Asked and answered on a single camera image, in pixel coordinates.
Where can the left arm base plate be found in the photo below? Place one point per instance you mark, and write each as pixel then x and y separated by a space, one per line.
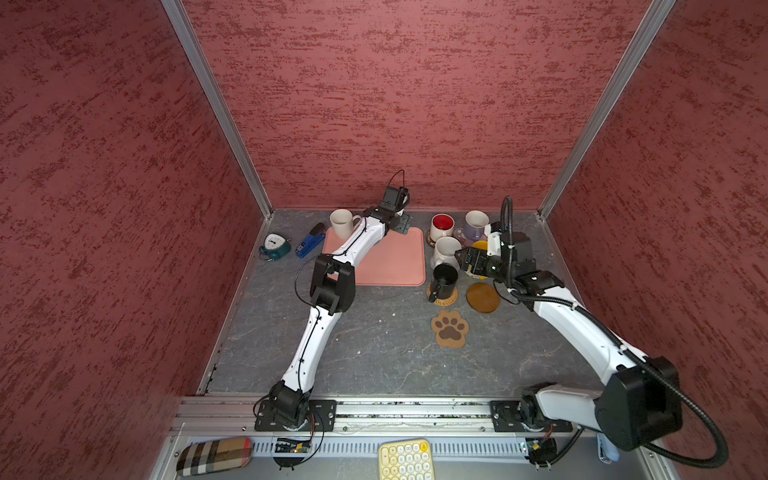
pixel 314 415

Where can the black mug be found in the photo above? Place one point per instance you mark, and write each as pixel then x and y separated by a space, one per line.
pixel 444 279

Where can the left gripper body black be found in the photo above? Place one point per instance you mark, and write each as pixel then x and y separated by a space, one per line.
pixel 401 223

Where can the white mug red inside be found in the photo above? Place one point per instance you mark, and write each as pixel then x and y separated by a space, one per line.
pixel 442 225

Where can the green tape measure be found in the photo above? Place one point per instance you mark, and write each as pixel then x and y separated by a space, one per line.
pixel 274 247

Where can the large round wooden coaster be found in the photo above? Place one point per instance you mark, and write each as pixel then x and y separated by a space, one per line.
pixel 483 298

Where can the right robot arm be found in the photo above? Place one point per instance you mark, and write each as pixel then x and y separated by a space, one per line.
pixel 641 400

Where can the lavender mug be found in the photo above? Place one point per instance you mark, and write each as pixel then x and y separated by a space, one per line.
pixel 475 222

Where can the yellow keypad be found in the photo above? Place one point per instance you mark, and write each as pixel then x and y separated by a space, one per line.
pixel 407 459

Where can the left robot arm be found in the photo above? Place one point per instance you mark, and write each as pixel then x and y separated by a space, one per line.
pixel 332 292

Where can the blue stapler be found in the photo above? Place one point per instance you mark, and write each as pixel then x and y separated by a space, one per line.
pixel 315 237

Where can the woven rattan coaster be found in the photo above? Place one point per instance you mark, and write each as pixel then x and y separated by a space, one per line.
pixel 433 298

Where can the plaid glasses case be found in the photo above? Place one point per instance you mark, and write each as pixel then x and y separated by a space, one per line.
pixel 214 456

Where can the brown paw print coaster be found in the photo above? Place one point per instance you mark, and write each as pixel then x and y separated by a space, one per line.
pixel 450 329

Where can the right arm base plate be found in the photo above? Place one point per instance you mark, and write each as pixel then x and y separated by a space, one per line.
pixel 506 417

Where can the aluminium rail frame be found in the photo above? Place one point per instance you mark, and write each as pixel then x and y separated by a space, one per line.
pixel 454 426

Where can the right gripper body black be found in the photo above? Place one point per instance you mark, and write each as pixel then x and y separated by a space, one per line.
pixel 500 269

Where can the pink serving tray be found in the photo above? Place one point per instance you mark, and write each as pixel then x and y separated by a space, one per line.
pixel 396 261

